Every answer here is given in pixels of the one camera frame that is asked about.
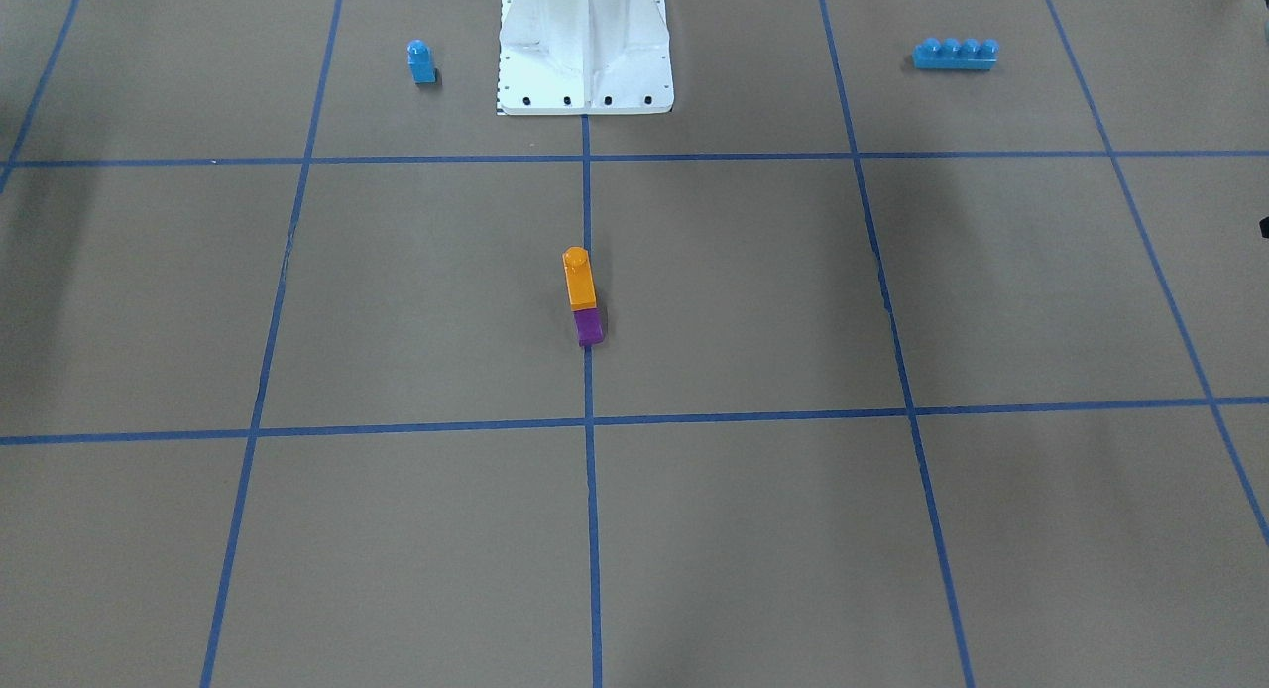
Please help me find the purple trapezoid block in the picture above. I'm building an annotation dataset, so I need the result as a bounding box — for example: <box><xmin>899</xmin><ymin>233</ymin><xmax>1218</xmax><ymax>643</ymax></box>
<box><xmin>572</xmin><ymin>307</ymin><xmax>607</xmax><ymax>348</ymax></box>

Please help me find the orange trapezoid block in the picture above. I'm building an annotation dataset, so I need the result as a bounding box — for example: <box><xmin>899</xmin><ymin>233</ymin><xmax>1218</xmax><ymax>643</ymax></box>
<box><xmin>562</xmin><ymin>246</ymin><xmax>598</xmax><ymax>312</ymax></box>

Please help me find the small blue block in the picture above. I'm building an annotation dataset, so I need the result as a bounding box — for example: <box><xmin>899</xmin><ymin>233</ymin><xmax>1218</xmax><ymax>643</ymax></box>
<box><xmin>406</xmin><ymin>39</ymin><xmax>438</xmax><ymax>84</ymax></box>

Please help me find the long blue block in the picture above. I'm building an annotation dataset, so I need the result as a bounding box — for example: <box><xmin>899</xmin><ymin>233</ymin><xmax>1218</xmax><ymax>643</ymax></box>
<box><xmin>911</xmin><ymin>37</ymin><xmax>1000</xmax><ymax>70</ymax></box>

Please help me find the white pedestal column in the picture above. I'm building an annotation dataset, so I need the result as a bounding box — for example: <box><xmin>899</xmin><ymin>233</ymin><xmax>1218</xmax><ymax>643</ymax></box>
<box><xmin>496</xmin><ymin>0</ymin><xmax>675</xmax><ymax>116</ymax></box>

